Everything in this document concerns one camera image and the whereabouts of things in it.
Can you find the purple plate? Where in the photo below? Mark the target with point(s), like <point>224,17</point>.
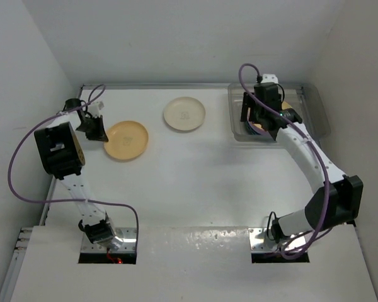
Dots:
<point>254,129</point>

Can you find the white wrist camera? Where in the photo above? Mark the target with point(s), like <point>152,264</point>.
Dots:
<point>266,78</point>
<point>95,108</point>

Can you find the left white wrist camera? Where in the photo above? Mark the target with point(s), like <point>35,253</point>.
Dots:
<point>95,108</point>

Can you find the cream plate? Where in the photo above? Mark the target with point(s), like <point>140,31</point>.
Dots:
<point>184,114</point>

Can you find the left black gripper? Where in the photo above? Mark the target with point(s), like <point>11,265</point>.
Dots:
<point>100,134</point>

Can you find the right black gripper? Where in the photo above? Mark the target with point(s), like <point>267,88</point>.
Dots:
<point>248,104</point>

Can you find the metal base plate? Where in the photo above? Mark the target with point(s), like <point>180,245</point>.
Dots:
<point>123,243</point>
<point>260,243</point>

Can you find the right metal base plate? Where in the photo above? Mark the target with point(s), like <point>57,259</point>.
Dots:
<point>260,243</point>

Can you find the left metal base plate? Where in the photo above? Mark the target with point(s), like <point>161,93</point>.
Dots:
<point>123,243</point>

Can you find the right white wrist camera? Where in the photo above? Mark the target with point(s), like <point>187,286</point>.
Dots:
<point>266,78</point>

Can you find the yellow plate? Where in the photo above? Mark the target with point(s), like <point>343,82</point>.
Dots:
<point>127,140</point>
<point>258,126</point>

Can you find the clear plastic bin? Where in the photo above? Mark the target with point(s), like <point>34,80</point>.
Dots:
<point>303,98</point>

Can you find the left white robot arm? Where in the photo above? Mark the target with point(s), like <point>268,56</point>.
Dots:
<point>62,157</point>

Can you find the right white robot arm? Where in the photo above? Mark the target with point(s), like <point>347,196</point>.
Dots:
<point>336,197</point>

